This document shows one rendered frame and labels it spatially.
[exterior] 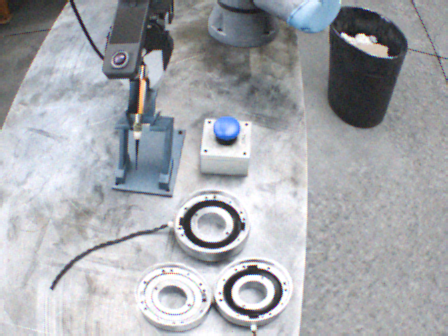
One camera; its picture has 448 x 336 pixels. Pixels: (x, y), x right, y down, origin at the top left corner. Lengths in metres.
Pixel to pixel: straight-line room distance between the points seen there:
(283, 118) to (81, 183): 0.36
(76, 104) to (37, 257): 0.34
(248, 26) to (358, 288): 0.96
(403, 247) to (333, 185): 0.39
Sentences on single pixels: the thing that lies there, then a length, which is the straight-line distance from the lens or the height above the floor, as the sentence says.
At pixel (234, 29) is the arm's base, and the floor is 0.84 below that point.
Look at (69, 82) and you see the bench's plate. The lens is 1.05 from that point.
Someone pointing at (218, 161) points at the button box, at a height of 0.83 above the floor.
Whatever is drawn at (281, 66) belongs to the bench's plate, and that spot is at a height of 0.80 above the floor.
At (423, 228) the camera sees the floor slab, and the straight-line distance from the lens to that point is 1.87.
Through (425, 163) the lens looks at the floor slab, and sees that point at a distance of 2.06.
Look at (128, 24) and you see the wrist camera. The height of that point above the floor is 1.11.
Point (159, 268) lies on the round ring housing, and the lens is 0.74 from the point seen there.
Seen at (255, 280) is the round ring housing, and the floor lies 0.83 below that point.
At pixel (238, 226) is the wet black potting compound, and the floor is 0.83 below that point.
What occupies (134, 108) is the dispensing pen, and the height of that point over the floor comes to 0.95.
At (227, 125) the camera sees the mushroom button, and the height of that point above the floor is 0.87.
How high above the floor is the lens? 1.49
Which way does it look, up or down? 53 degrees down
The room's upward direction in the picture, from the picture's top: 1 degrees clockwise
